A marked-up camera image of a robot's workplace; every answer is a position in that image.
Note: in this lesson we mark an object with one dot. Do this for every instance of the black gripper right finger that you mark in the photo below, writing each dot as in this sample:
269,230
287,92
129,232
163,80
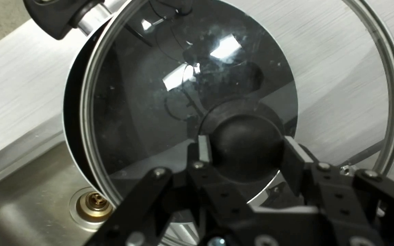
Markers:
352,207

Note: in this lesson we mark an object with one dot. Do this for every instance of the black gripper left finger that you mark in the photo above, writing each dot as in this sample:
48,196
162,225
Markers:
198,200

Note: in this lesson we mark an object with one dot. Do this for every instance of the glass lid with black knob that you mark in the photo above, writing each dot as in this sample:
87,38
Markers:
137,114

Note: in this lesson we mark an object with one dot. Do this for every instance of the stainless steel sink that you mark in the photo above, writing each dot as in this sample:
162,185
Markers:
24,210

